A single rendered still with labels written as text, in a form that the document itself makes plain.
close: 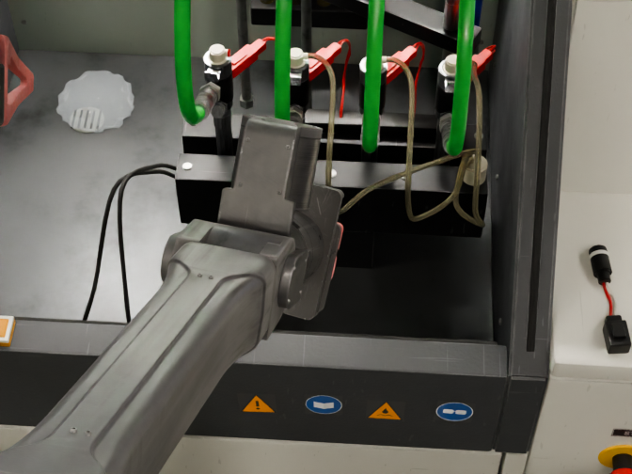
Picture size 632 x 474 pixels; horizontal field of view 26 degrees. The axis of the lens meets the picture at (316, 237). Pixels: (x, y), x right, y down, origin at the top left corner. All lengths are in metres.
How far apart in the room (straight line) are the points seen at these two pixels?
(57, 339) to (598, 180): 0.59
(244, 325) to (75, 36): 1.06
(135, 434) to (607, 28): 0.86
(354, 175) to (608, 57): 0.30
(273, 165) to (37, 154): 0.85
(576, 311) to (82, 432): 0.86
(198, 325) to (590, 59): 0.75
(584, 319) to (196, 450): 0.46
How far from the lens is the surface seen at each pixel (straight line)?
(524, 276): 1.38
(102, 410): 0.64
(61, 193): 1.69
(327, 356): 1.39
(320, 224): 1.04
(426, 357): 1.39
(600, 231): 1.47
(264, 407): 1.46
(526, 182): 1.37
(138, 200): 1.67
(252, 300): 0.82
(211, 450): 1.56
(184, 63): 1.17
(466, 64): 1.23
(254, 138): 0.92
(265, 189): 0.92
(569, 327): 1.40
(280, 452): 1.55
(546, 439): 1.50
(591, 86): 1.43
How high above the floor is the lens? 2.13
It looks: 53 degrees down
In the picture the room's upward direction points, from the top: straight up
